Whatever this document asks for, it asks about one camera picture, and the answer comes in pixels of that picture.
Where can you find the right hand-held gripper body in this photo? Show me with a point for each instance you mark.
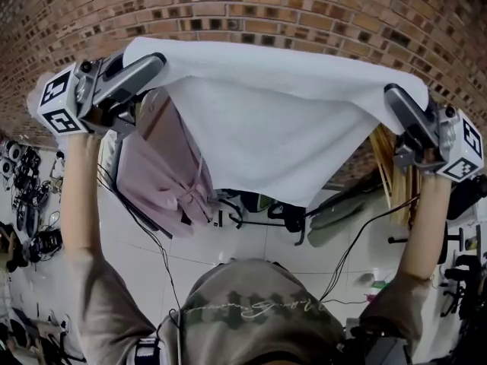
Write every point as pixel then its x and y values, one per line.
pixel 456 146

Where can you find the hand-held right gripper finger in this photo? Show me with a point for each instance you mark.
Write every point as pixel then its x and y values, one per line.
pixel 411 116

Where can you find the pile of black electronic gear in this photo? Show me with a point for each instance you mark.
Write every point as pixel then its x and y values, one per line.
pixel 30 204

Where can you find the person's left forearm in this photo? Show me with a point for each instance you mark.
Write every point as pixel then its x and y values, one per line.
pixel 80 196

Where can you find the person's right forearm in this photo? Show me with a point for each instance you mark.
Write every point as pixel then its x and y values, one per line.
pixel 426 234

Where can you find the black office chair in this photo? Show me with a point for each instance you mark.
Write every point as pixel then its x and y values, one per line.
pixel 462 204
pixel 464 280

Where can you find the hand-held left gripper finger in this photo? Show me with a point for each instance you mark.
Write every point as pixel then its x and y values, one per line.
pixel 133 76

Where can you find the olive green cloth bag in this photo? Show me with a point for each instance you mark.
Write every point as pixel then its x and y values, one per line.
pixel 338 219

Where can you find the white towel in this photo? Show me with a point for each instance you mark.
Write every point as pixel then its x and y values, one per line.
pixel 266 127

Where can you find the person's grey t-shirt torso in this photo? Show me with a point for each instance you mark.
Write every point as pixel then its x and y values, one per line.
pixel 243 306

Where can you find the bunch of bare wooden hangers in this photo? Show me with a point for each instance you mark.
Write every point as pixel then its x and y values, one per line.
pixel 395 188

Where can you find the pink garment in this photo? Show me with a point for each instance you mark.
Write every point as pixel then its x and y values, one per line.
pixel 160 173

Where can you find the green and black backpack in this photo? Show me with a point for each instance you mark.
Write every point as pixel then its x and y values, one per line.
pixel 258 204

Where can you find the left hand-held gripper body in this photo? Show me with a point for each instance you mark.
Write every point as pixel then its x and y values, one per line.
pixel 61 97

